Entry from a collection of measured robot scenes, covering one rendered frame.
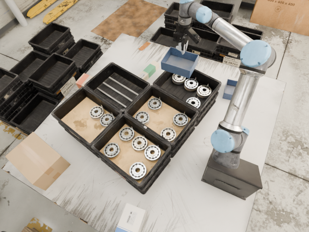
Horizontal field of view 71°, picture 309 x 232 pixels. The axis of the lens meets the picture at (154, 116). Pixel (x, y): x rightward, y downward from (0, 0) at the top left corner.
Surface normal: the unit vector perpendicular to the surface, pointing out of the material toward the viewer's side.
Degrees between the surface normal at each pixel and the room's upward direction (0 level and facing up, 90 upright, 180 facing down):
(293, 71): 0
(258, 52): 42
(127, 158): 0
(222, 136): 57
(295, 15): 75
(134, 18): 0
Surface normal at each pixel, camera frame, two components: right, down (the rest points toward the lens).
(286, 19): -0.46, 0.58
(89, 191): -0.06, -0.53
